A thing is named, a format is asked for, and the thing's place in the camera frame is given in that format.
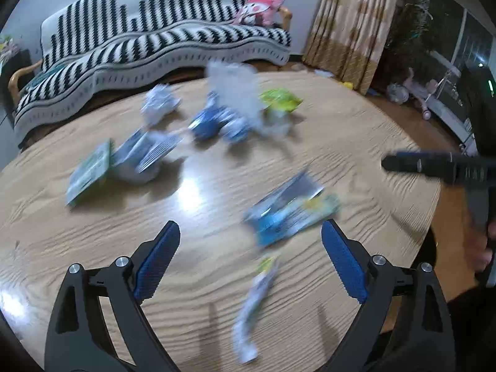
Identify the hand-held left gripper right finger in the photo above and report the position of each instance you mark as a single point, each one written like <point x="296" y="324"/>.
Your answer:
<point x="345" y="263"/>

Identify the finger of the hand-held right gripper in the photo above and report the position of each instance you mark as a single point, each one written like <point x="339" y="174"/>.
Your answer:
<point x="418" y="164"/>

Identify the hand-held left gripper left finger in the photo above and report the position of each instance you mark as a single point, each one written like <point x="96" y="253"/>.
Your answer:
<point x="157" y="263"/>

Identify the blue snack packet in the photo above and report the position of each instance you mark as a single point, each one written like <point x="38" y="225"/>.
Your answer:
<point x="279" y="224"/>

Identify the person's right hand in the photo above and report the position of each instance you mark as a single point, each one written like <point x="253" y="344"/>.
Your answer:
<point x="480" y="246"/>

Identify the white strip wrapper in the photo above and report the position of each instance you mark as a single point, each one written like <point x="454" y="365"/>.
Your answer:
<point x="254" y="302"/>

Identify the yellow floor toy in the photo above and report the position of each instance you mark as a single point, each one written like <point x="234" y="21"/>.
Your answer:
<point x="347" y="85"/>

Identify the large window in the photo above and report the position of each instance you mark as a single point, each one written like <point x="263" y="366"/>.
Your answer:
<point x="449" y="38"/>

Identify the silver blue wrapper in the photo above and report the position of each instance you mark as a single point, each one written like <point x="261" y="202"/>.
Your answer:
<point x="143" y="155"/>

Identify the green box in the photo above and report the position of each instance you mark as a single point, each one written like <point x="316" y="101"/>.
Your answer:
<point x="89" y="174"/>

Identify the leafy house plants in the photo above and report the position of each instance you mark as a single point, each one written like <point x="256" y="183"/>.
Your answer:
<point x="410" y="15"/>

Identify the blue crumpled wrapper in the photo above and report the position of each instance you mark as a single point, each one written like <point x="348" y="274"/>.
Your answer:
<point x="207" y="122"/>

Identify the green yellow wrapper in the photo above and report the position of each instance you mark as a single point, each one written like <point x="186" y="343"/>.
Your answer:
<point x="279" y="100"/>

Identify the beige checked curtain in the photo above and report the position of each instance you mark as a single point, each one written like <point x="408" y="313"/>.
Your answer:
<point x="348" y="27"/>

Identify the crumpled white paper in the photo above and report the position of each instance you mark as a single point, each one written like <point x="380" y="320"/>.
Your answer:
<point x="159" y="102"/>

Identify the clear plastic bag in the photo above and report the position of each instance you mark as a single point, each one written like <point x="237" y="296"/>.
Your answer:
<point x="232" y="85"/>

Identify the pink cartoon cushion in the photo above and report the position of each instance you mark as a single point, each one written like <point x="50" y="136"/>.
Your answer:
<point x="259" y="11"/>

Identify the dark side table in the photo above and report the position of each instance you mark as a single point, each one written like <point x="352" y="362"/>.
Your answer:
<point x="13" y="71"/>

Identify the pile of small toys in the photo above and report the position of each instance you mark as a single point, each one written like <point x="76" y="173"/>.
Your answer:
<point x="7" y="44"/>

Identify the wooden frame sofa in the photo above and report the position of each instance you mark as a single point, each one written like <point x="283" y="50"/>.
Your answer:
<point x="21" y="77"/>

